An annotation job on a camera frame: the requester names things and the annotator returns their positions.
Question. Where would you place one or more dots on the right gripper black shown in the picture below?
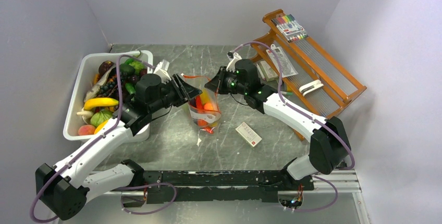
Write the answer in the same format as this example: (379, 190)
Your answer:
(217, 83)

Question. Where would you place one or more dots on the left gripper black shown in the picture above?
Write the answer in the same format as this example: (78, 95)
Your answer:
(187, 91)

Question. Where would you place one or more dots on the yellow banana bunch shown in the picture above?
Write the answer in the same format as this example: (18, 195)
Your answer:
(205, 97)

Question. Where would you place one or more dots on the clear zip bag orange zipper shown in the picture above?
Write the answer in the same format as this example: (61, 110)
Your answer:
(208, 119)

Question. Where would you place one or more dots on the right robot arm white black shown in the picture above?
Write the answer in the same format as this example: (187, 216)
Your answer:
(329, 144)

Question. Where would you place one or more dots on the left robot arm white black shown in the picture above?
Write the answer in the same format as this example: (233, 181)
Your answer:
(67, 186)

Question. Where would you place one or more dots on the white plastic food bin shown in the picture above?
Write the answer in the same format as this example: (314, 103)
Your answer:
(84, 81)

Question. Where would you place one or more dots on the white eraser box on rack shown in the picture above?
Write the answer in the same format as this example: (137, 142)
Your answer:
(266, 71)

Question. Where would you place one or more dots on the packaged card on rack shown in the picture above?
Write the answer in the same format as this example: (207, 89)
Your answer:
(278, 54)

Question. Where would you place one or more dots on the light green bumpy fruit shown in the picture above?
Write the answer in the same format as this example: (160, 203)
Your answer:
(138, 66)

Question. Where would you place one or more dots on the white cardboard box red logo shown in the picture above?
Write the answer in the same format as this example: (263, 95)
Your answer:
(248, 134)

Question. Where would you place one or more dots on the orange wooden rack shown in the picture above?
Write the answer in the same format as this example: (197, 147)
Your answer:
(311, 62)

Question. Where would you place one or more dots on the green avocado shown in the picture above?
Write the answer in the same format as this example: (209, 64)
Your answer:
(127, 70)

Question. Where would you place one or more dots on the white stapler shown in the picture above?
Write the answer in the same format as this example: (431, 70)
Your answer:
(310, 87)

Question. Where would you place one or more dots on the pack of coloured markers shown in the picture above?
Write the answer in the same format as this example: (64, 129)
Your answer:
(290, 28)

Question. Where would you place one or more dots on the dark purple grape bunch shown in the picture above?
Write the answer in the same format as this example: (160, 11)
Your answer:
(110, 89)

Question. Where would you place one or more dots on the dark purple mangosteen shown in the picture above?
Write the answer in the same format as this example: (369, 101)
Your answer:
(104, 67)

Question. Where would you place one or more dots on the peach fruit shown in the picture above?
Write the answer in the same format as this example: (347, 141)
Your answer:
(86, 130)

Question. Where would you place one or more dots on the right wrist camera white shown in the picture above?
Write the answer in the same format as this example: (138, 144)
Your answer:
(233, 57)

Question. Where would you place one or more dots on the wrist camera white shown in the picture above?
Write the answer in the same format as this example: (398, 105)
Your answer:
(233, 57)
(161, 70)

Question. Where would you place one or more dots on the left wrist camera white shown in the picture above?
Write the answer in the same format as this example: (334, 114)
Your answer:
(161, 70)

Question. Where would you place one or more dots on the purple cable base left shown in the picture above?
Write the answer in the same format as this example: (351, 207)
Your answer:
(155, 193)

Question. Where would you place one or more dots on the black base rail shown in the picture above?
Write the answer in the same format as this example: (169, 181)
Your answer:
(235, 185)

